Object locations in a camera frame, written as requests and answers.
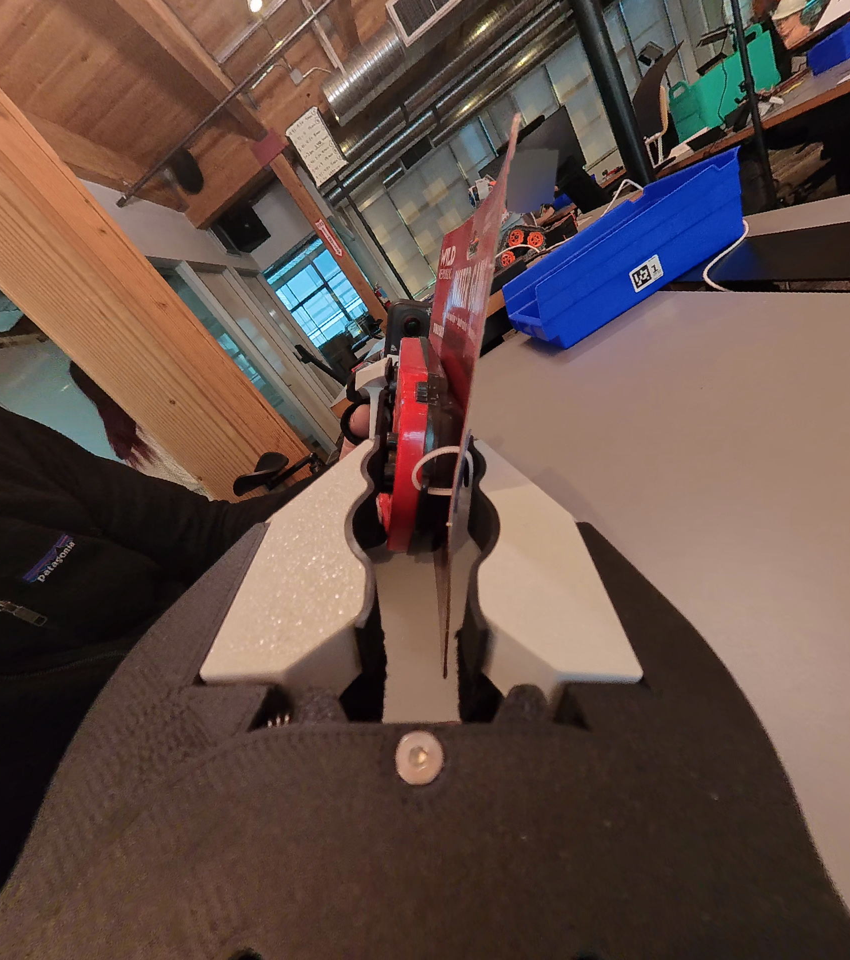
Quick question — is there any black office chair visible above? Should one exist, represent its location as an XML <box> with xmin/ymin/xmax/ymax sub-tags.
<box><xmin>233</xmin><ymin>450</ymin><xmax>321</xmax><ymax>496</ymax></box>

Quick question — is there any green plastic container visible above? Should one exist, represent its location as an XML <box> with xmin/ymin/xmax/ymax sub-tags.
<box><xmin>668</xmin><ymin>22</ymin><xmax>782</xmax><ymax>144</ymax></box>

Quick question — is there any black wall speaker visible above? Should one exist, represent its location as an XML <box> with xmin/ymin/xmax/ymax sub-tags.
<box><xmin>215</xmin><ymin>202</ymin><xmax>272</xmax><ymax>252</ymax></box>

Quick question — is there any white cable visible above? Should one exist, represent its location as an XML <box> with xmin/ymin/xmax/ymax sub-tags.
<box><xmin>605</xmin><ymin>178</ymin><xmax>752</xmax><ymax>294</ymax></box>

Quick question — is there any blue plastic bin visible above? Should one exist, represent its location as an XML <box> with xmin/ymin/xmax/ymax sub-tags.
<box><xmin>501</xmin><ymin>146</ymin><xmax>745</xmax><ymax>350</ymax></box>

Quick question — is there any red carded toy package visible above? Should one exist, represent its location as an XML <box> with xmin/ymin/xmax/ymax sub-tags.
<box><xmin>374</xmin><ymin>112</ymin><xmax>524</xmax><ymax>680</ymax></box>

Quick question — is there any black pole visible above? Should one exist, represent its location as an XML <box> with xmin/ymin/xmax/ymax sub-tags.
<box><xmin>571</xmin><ymin>0</ymin><xmax>659</xmax><ymax>185</ymax></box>

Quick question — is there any wooden post with red bracket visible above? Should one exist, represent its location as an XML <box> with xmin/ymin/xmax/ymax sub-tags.
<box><xmin>248</xmin><ymin>131</ymin><xmax>389</xmax><ymax>316</ymax></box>

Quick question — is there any white paper sign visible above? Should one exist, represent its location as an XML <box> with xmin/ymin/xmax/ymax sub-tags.
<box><xmin>286</xmin><ymin>106</ymin><xmax>347</xmax><ymax>189</ymax></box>

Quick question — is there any silver corrugated air duct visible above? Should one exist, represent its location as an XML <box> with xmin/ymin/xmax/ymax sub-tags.
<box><xmin>320</xmin><ymin>30</ymin><xmax>411</xmax><ymax>125</ymax></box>

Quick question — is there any white ceiling vent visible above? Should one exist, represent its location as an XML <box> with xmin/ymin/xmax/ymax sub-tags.
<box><xmin>387</xmin><ymin>0</ymin><xmax>471</xmax><ymax>39</ymax></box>

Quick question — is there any large wooden beam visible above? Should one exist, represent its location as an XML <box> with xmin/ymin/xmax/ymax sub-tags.
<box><xmin>0</xmin><ymin>22</ymin><xmax>314</xmax><ymax>500</ymax></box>

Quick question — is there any orange-wheeled toy robot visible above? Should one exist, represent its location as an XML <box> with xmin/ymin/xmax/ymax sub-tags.
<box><xmin>496</xmin><ymin>213</ymin><xmax>550</xmax><ymax>267</ymax></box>

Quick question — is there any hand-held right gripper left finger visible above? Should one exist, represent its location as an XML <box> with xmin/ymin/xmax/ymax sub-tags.
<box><xmin>200</xmin><ymin>440</ymin><xmax>390</xmax><ymax>723</ymax></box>

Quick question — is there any person's black jacket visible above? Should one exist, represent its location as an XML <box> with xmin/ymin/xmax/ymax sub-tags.
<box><xmin>0</xmin><ymin>393</ymin><xmax>269</xmax><ymax>960</ymax></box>

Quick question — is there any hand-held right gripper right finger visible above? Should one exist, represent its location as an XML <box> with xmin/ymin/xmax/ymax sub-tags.
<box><xmin>457</xmin><ymin>441</ymin><xmax>645</xmax><ymax>723</ymax></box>

